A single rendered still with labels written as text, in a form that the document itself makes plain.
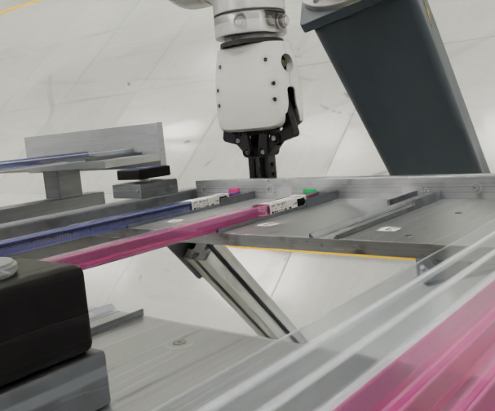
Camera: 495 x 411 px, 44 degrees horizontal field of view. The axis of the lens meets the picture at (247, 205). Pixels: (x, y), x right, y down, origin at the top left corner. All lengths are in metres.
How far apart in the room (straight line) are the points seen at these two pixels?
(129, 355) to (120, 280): 1.76
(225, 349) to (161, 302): 1.59
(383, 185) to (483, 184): 0.10
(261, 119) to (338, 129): 1.23
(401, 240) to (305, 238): 0.07
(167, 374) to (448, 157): 1.02
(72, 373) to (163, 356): 0.05
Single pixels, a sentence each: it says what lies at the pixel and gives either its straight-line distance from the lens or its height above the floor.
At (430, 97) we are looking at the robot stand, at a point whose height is 0.48.
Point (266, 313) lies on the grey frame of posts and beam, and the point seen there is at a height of 0.48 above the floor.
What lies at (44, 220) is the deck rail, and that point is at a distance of 0.63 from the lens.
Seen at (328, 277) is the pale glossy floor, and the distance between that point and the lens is 1.56.
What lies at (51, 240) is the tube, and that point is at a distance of 0.53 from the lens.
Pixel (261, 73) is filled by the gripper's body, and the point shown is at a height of 0.81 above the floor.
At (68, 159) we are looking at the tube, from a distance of 0.86.
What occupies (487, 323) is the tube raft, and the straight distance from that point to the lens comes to 0.23.
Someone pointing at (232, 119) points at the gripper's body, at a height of 0.78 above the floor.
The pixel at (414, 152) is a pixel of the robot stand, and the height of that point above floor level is 0.36.
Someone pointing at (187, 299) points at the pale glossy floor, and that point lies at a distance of 1.77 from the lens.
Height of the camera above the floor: 1.16
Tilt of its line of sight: 38 degrees down
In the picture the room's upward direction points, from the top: 38 degrees counter-clockwise
